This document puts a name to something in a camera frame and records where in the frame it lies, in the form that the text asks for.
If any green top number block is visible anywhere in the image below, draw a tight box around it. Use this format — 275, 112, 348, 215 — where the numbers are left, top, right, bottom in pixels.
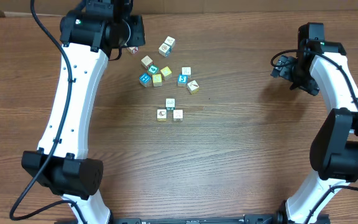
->
147, 65, 159, 75

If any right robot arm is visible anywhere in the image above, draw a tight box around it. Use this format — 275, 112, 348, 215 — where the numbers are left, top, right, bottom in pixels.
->
270, 22, 358, 223

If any block with blue side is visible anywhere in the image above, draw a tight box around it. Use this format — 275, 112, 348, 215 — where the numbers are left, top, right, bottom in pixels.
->
158, 43, 171, 57

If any far plain wooden block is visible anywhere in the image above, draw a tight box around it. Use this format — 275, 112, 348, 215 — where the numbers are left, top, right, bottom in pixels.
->
164, 36, 176, 48

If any blue top 5 block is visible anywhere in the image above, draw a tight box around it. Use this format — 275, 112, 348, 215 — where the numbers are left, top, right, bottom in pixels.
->
177, 74, 188, 87

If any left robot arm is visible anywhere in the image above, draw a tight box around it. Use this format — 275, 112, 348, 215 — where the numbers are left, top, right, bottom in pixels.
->
21, 1, 145, 223

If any yellow top block left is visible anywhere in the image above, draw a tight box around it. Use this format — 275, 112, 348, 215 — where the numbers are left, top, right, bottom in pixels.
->
152, 73, 162, 87

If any wooden block near centre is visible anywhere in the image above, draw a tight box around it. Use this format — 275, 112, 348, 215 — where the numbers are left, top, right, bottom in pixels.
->
141, 55, 154, 70

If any block with yellow side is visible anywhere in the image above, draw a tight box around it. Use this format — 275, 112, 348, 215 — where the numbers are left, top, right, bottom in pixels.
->
157, 109, 167, 121

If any yellow top block right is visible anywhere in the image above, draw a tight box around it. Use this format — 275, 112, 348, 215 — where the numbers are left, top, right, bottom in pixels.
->
160, 67, 172, 80

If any plain wooden block right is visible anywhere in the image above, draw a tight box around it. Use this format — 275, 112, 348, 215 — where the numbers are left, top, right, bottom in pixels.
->
181, 67, 191, 78

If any plain wooden block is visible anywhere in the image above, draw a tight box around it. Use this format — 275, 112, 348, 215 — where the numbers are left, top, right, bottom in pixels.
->
181, 67, 191, 78
164, 36, 176, 48

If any block with tool drawing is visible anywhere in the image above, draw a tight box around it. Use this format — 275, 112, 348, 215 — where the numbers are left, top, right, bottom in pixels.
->
187, 80, 200, 94

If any wooden block green side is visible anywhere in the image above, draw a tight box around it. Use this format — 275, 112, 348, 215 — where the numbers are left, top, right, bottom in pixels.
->
165, 98, 175, 111

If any cardboard backdrop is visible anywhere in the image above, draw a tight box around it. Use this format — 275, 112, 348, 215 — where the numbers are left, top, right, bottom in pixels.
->
0, 0, 358, 17

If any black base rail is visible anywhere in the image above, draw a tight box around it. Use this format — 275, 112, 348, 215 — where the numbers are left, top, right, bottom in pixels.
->
54, 213, 331, 224

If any wooden block red drawing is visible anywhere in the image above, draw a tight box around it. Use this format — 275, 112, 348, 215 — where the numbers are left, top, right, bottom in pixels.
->
173, 110, 183, 121

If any blue top block left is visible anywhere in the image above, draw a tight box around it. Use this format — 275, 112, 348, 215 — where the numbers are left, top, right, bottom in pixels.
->
139, 73, 152, 87

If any block with red side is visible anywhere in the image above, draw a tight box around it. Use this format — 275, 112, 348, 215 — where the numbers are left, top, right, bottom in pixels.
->
127, 47, 139, 54

